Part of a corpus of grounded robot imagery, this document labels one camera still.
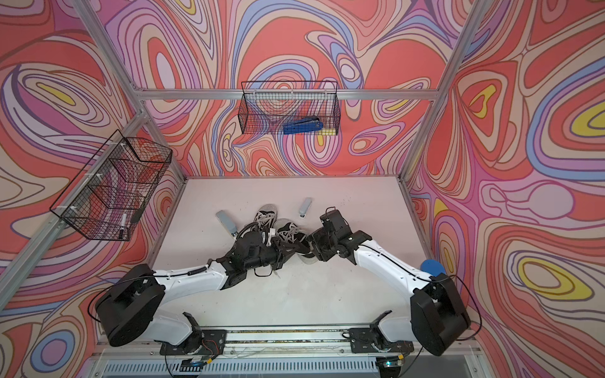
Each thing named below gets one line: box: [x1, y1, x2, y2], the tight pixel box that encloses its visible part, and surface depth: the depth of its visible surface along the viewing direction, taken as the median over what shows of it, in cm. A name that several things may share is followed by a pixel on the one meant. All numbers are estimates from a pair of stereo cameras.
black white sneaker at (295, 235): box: [273, 218, 319, 264], surface depth 94 cm
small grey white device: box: [298, 196, 312, 219], surface depth 109 cm
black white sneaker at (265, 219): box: [253, 203, 278, 235], surface depth 101 cm
